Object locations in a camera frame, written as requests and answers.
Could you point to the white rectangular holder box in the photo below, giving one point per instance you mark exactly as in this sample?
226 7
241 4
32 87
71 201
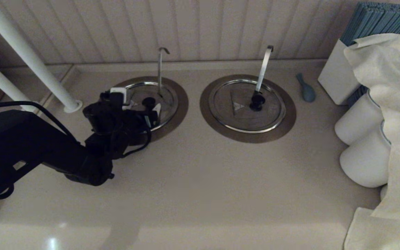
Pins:
335 80

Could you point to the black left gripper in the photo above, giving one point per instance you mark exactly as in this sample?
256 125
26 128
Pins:
134 128

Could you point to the round steel hinged lid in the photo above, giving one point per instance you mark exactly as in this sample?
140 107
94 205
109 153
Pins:
269 114
167 100

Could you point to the white woven cloth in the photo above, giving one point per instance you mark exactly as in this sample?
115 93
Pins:
394 86

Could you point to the blue plastic rice paddle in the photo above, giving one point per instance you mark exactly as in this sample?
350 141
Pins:
307 93

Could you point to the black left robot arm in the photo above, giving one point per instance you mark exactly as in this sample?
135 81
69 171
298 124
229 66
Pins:
30 146

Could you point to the blue ribbed object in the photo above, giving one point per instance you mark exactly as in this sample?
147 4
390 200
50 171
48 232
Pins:
357 97

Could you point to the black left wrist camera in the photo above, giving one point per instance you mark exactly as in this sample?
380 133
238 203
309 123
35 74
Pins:
101 114

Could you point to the white cylindrical cup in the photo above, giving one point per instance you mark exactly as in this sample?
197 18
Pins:
364 163
355 121

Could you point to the blue sticks bundle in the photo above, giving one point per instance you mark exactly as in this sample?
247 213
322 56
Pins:
373 21

